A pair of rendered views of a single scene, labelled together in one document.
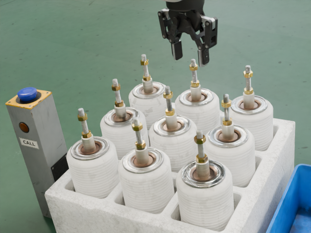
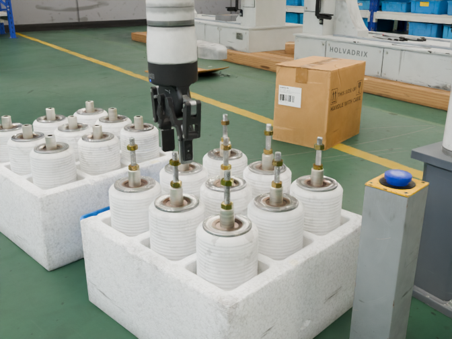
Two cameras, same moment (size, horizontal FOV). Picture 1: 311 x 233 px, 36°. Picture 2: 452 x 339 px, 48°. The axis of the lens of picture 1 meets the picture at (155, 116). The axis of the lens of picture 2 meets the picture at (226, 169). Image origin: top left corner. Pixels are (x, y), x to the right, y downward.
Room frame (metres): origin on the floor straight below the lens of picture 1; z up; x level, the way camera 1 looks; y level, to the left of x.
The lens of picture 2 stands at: (1.65, 0.15, 0.60)
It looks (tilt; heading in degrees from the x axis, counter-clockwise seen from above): 21 degrees down; 192
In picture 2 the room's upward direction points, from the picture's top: straight up
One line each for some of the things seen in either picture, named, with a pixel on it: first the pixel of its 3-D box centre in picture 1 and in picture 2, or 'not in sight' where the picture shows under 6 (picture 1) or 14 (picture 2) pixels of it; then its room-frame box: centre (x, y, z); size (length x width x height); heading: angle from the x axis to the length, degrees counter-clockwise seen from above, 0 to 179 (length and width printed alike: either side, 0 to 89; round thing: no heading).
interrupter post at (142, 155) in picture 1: (142, 154); (267, 161); (0.71, 0.03, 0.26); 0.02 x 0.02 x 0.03
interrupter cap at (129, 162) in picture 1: (143, 160); (267, 167); (0.71, 0.03, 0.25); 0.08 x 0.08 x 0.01
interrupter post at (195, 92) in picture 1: (195, 92); (176, 196); (0.90, -0.09, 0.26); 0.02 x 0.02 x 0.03
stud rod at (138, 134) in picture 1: (139, 136); (268, 142); (0.71, 0.03, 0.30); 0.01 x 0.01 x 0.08
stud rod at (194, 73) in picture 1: (194, 76); (175, 173); (0.90, -0.09, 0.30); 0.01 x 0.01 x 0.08
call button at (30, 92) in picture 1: (27, 95); (397, 179); (0.90, 0.26, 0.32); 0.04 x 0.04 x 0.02
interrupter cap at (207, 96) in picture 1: (196, 97); (176, 202); (0.90, -0.09, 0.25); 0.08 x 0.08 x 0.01
